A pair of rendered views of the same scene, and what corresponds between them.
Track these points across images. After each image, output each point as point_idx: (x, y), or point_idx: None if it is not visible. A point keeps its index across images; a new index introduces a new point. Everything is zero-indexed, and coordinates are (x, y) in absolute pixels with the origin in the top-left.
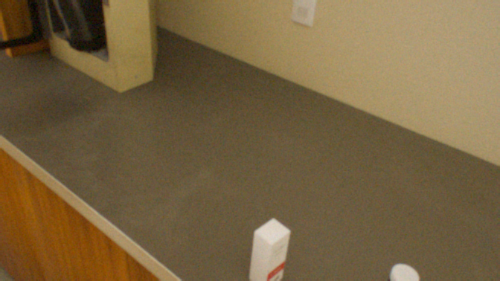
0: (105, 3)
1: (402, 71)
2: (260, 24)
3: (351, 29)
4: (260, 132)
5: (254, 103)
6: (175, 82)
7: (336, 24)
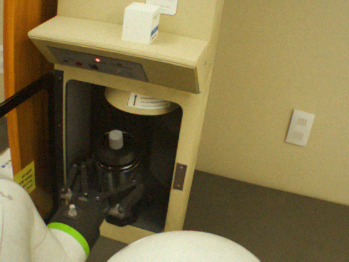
0: (176, 187)
1: None
2: (250, 144)
3: (338, 147)
4: (310, 256)
5: (282, 228)
6: (204, 226)
7: (326, 144)
